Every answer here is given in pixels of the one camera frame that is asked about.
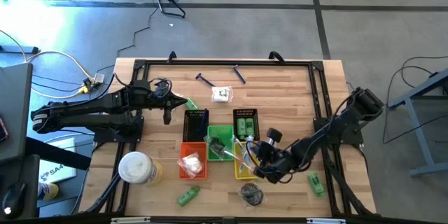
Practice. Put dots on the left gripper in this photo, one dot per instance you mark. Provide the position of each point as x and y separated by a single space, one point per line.
159 101

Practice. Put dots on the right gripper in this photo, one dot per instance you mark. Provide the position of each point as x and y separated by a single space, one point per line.
280 164

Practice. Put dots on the bagged blue toothbrush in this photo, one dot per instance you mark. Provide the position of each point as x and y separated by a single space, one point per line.
250 141

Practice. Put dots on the bagged white toothbrush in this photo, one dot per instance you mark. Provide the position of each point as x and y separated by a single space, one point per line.
238 147

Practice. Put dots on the green shampoo bottle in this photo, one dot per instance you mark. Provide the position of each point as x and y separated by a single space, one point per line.
192 104
188 196
250 127
316 184
241 127

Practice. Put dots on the clear bag white parts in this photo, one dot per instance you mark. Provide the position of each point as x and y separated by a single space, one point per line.
217 147

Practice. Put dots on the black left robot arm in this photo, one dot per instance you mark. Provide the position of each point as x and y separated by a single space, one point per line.
87 106

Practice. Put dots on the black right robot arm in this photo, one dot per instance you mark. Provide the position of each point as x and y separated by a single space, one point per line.
336 129

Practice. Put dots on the black plastic basket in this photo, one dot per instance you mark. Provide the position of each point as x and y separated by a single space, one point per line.
246 113
190 126

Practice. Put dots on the yellow plastic basket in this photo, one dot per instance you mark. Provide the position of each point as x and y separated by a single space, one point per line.
239 174

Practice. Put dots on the black coil in clear bag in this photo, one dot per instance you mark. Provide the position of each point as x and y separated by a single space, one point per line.
251 196

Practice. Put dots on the green plastic basket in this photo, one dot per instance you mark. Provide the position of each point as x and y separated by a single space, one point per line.
213 129

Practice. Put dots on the orange plastic basket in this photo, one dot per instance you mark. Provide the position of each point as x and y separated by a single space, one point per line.
201 147

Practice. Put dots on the white wipes canister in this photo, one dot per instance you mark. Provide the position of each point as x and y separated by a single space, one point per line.
138 167

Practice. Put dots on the white power adapter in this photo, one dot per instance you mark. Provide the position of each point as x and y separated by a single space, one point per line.
99 77

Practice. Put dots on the yellow plug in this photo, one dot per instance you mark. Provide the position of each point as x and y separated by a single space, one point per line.
85 88

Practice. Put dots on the grey metal side table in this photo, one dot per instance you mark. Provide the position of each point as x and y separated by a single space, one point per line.
420 154

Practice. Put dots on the white printed booklet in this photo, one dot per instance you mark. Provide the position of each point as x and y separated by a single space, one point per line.
52 175

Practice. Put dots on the yellow and blue bottle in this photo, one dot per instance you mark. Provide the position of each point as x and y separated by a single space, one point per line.
49 192

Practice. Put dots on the grey laptop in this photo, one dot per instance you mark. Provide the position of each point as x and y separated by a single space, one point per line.
15 112

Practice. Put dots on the black floor bar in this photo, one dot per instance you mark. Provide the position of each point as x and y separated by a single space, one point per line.
21 49

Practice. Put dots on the black desk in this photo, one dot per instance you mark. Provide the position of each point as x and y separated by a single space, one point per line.
21 171

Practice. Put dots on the black computer mouse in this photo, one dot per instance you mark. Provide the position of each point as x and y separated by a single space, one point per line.
14 199

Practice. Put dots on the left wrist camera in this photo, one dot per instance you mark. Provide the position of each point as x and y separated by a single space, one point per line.
157 84

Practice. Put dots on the black aluminium table frame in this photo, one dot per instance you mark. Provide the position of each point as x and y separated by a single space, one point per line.
227 62

